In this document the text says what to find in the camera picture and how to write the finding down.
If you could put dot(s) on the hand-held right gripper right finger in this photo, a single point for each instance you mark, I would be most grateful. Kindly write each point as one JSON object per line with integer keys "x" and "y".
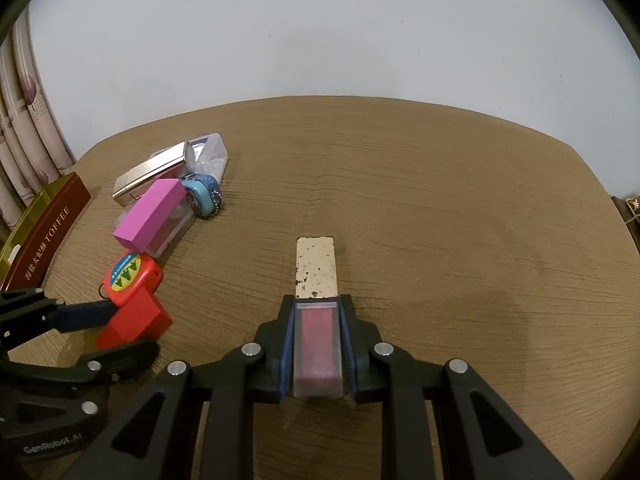
{"x": 347, "y": 352}

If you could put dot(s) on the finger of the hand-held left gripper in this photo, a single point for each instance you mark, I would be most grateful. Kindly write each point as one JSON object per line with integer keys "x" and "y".
{"x": 125, "y": 355}
{"x": 80, "y": 316}

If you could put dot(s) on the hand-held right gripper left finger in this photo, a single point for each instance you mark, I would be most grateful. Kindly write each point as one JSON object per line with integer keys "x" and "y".
{"x": 286, "y": 347}

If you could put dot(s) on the red block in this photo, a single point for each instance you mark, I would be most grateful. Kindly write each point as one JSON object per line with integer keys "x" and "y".
{"x": 140, "y": 321}

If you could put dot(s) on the dark red gift box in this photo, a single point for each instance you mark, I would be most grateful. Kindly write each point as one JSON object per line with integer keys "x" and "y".
{"x": 50, "y": 240}

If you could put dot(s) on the clear box with cream lid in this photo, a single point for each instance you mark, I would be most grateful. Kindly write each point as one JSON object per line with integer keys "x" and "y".
{"x": 315, "y": 270}

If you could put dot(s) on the blue tin box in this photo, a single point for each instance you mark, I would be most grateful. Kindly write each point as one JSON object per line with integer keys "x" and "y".
{"x": 201, "y": 197}

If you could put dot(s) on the orange tape measure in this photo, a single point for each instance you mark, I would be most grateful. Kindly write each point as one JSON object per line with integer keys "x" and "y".
{"x": 127, "y": 272}

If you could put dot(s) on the clear box with pink lid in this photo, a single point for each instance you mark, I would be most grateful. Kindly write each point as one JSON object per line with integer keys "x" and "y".
{"x": 150, "y": 210}

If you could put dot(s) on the gold metal box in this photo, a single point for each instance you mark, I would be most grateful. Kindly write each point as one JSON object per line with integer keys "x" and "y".
{"x": 150, "y": 166}

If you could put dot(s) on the patterned curtain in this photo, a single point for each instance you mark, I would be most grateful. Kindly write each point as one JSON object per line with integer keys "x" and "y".
{"x": 30, "y": 125}

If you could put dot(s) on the clear plastic box with label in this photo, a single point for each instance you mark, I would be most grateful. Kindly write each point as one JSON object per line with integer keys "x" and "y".
{"x": 216, "y": 152}

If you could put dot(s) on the brown floral cloth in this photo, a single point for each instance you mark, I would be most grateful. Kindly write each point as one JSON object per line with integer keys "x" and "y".
{"x": 630, "y": 210}

